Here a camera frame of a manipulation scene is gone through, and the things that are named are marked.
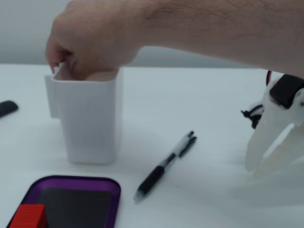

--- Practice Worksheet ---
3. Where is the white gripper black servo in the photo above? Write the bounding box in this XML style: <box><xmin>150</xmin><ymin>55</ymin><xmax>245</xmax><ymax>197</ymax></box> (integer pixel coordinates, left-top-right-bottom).
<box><xmin>244</xmin><ymin>74</ymin><xmax>304</xmax><ymax>179</ymax></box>

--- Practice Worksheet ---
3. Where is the red textured cube block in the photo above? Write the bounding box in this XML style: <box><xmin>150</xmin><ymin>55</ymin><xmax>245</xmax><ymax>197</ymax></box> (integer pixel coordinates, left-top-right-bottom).
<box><xmin>9</xmin><ymin>203</ymin><xmax>48</xmax><ymax>228</ymax></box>

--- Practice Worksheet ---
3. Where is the bare human forearm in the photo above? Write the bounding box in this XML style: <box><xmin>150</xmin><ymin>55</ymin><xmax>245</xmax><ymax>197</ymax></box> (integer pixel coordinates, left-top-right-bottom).
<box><xmin>142</xmin><ymin>0</ymin><xmax>304</xmax><ymax>80</ymax></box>

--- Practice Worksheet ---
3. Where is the white plastic box container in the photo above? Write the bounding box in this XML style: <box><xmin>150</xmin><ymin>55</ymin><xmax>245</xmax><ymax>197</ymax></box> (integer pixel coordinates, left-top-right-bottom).
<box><xmin>44</xmin><ymin>62</ymin><xmax>123</xmax><ymax>165</ymax></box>

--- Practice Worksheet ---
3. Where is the bare human hand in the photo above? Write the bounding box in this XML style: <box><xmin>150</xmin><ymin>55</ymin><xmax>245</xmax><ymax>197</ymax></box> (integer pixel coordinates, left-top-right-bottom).
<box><xmin>45</xmin><ymin>0</ymin><xmax>153</xmax><ymax>81</ymax></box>

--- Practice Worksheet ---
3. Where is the black clear gel pen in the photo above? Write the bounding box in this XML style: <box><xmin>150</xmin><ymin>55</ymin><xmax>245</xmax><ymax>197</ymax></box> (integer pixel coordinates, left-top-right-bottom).
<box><xmin>133</xmin><ymin>130</ymin><xmax>198</xmax><ymax>204</ymax></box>

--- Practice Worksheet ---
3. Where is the purple metal tray black pad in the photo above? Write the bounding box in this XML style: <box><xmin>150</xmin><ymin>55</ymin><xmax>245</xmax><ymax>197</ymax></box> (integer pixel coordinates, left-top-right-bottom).
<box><xmin>6</xmin><ymin>175</ymin><xmax>122</xmax><ymax>228</ymax></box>

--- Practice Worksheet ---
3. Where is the black rounded flat object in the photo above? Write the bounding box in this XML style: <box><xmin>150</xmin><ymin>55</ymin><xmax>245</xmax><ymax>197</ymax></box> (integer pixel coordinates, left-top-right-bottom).
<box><xmin>0</xmin><ymin>100</ymin><xmax>19</xmax><ymax>118</ymax></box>

